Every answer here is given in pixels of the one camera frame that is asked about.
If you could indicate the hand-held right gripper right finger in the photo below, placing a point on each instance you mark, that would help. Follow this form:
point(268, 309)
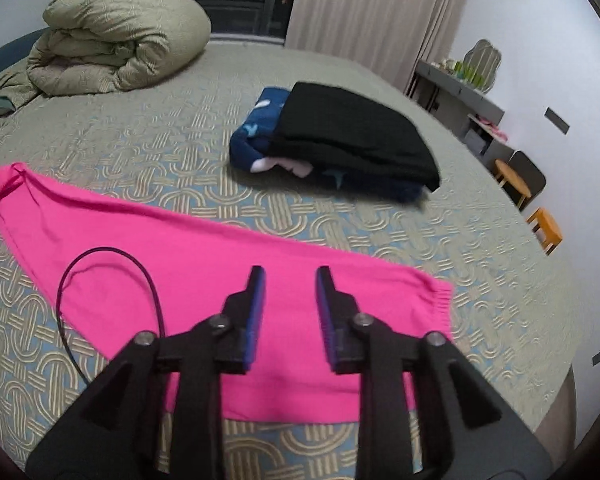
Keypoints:
point(324, 312)

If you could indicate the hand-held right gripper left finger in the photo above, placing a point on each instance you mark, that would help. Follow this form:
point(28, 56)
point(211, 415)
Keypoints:
point(257, 312)

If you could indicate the pink pants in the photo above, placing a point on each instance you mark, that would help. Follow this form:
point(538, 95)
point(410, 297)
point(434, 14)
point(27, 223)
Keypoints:
point(190, 260)

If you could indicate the blue patterned folded garment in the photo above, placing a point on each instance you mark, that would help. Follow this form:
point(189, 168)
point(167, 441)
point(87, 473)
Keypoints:
point(252, 135)

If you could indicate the bed with patterned bedspread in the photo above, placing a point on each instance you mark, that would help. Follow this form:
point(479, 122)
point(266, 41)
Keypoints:
point(155, 160)

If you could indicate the black folded garment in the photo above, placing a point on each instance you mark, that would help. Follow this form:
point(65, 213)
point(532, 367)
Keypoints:
point(350, 130)

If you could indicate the round light wooden stool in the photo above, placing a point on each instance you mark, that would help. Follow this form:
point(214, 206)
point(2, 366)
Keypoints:
point(510, 170)

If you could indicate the orange wooden stool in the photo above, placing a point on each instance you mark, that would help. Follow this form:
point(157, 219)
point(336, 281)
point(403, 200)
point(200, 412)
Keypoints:
point(545, 225)

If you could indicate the pink cloth on shelf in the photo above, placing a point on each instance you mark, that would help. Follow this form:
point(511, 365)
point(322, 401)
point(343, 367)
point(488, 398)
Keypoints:
point(492, 129)

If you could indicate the dark grey chair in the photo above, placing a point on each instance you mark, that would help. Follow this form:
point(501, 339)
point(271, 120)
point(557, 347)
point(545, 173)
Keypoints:
point(530, 170)

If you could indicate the grey dressing table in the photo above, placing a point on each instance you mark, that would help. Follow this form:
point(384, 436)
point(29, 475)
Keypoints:
point(472, 97)

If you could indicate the group of green bottles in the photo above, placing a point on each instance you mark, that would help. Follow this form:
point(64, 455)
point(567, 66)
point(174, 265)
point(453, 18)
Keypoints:
point(465, 71)

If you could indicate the scalloped table mirror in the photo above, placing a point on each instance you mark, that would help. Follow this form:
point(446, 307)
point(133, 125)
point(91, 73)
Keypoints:
point(485, 62)

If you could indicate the wide beige curtain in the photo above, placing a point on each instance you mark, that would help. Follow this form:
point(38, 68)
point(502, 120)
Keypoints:
point(370, 10)

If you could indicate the beige folded quilt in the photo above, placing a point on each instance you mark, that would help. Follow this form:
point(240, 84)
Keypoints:
point(120, 25)

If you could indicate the dark blue headboard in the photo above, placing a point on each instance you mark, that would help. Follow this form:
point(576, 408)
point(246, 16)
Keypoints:
point(5, 55)

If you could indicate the dark wall switch plate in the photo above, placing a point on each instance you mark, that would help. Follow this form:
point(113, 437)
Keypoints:
point(556, 120)

